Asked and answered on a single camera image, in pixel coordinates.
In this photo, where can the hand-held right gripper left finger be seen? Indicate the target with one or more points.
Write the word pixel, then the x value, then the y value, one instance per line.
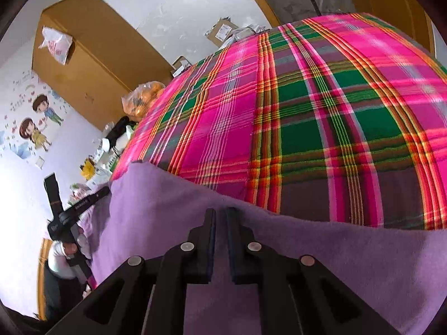
pixel 210 247

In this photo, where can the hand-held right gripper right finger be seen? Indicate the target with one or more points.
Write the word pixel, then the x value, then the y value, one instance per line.
pixel 230 247

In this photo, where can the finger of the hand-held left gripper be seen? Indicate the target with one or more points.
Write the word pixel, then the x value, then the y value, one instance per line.
pixel 94 197

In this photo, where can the purple sweater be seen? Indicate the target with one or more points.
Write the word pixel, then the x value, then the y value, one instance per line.
pixel 314 268

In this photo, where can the person's left hand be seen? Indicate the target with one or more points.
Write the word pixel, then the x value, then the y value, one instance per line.
pixel 57 261

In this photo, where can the yellow bag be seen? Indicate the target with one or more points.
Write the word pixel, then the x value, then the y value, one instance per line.
pixel 88 169

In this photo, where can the black cloth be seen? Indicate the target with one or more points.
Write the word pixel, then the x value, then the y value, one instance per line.
pixel 118 129

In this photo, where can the bag of oranges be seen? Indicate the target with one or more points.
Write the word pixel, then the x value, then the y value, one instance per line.
pixel 143 99

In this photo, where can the wooden wardrobe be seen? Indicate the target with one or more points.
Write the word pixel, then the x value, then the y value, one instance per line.
pixel 104 62

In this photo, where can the pink green plaid bed sheet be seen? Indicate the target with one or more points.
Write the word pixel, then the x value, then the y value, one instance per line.
pixel 297 111

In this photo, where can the white pink plastic bag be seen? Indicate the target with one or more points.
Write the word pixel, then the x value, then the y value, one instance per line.
pixel 56 45

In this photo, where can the small white box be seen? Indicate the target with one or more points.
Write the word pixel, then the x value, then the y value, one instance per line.
pixel 181 65

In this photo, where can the brown cardboard box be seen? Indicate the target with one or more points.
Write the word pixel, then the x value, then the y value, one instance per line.
pixel 221 31

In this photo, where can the grey parcel bag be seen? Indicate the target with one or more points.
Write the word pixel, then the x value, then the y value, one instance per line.
pixel 248 33

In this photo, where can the wooden door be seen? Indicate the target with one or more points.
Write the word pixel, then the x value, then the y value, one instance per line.
pixel 391 0

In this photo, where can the cartoon couple wall sticker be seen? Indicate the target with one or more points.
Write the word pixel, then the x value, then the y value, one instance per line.
pixel 35 125

